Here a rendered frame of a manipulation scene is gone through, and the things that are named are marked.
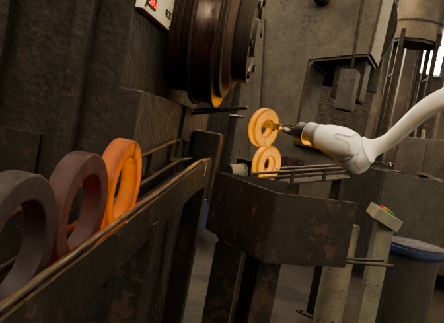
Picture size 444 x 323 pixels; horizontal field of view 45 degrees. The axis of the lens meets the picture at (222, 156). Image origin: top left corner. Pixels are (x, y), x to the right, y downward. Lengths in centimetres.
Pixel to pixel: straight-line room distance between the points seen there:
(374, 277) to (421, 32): 835
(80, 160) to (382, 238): 175
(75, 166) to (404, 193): 311
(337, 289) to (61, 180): 173
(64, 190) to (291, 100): 370
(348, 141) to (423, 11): 875
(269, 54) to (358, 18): 76
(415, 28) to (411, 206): 698
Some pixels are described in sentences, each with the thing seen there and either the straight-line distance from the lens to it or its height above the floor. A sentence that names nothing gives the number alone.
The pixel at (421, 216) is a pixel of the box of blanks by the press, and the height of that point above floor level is 48.
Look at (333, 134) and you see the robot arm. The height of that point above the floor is 87.
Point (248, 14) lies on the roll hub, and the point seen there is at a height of 116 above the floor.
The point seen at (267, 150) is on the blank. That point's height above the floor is 77.
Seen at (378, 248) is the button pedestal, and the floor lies 44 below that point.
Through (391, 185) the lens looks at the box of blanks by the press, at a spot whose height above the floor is 65.
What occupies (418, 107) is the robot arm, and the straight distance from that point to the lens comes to 186.
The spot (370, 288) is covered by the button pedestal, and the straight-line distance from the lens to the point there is 241.
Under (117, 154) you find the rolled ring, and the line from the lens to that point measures 94.
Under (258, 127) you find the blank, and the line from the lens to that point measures 207.
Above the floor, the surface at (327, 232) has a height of 65.
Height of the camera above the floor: 82
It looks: 3 degrees down
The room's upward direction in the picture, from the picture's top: 11 degrees clockwise
